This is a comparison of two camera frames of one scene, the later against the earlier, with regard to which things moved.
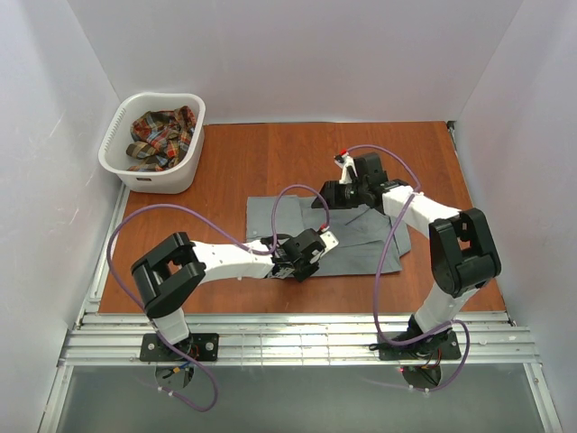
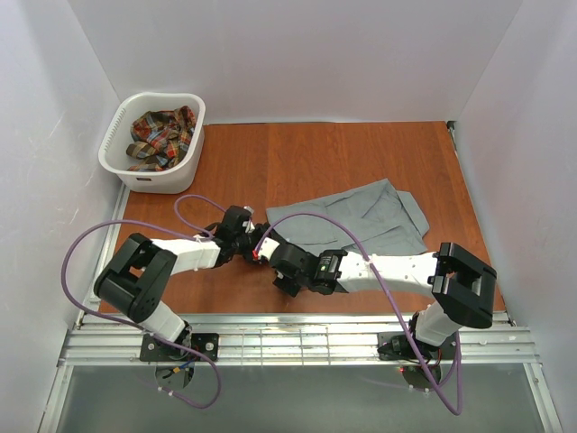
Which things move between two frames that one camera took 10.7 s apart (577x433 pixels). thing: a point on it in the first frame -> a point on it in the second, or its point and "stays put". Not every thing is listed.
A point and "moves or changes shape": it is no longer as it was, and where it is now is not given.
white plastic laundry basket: [153, 142] stays put
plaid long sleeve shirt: [160, 137] stays put
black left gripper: [300, 272] -> [260, 232]
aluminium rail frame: [293, 340] stays put
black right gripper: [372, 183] -> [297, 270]
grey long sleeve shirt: [309, 235] moves or changes shape
